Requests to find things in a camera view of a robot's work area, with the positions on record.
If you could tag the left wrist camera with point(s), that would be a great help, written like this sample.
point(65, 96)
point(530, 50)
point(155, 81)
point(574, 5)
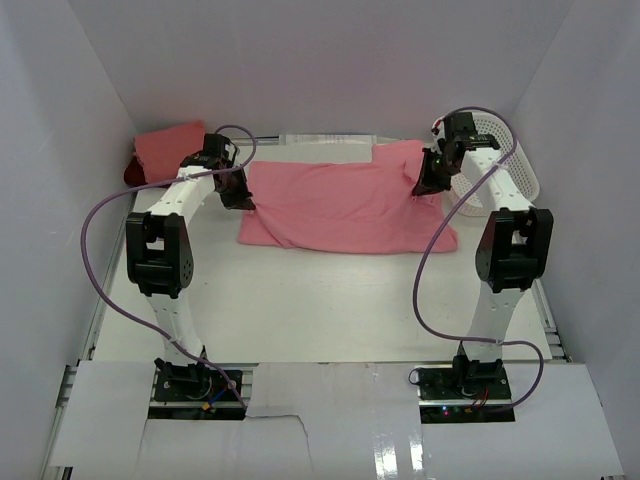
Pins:
point(218, 152)

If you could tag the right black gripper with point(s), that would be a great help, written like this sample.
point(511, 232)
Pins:
point(427, 184)

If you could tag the dark red folded t-shirt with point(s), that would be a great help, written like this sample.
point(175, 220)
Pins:
point(134, 175)

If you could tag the white plastic basket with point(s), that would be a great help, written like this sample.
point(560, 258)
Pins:
point(510, 175)

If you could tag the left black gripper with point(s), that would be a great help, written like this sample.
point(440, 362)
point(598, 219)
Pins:
point(242, 199)

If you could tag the coral folded t-shirt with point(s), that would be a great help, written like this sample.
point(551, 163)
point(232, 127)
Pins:
point(160, 153)

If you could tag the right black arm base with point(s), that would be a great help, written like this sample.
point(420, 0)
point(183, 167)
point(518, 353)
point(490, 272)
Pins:
point(443, 400)

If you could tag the pink t-shirt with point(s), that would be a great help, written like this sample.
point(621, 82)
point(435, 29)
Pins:
point(352, 208)

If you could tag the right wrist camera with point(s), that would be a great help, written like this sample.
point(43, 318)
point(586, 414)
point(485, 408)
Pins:
point(457, 129)

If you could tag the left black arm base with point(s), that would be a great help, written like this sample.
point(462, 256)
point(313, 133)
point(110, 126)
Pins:
point(196, 392)

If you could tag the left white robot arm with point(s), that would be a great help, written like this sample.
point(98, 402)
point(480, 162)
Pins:
point(159, 256)

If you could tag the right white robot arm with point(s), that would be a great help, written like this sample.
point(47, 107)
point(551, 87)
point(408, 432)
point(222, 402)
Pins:
point(511, 254)

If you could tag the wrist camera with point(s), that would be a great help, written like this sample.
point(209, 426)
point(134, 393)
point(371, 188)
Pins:
point(218, 152)
point(457, 129)

